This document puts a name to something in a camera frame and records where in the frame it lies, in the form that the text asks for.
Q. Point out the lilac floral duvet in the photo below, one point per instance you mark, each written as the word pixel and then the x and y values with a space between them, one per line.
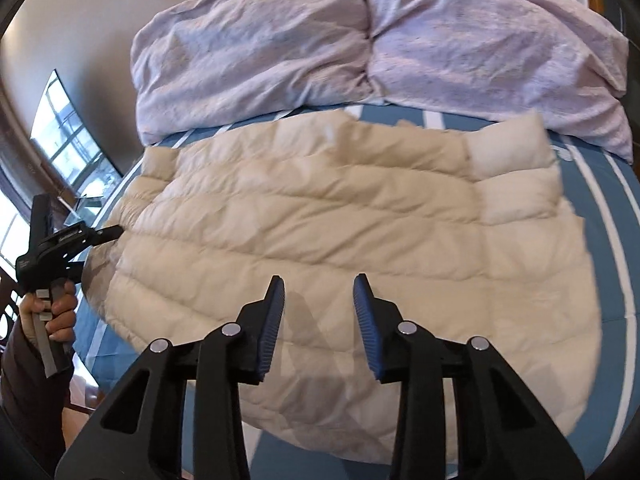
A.
pixel 205 63

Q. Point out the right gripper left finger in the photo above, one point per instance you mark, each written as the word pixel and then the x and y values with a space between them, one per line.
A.
pixel 136 432

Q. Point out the beige quilted down jacket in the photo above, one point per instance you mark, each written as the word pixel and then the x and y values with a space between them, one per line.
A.
pixel 469 233

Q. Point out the person's left hand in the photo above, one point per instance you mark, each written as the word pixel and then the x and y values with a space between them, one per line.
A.
pixel 62 326

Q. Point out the person's left forearm sleeve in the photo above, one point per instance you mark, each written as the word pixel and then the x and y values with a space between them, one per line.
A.
pixel 32 441

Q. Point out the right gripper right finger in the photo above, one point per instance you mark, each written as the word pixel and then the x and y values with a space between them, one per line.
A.
pixel 502 430

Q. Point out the leaning wall mirror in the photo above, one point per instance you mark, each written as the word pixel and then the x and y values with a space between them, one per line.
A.
pixel 67 144

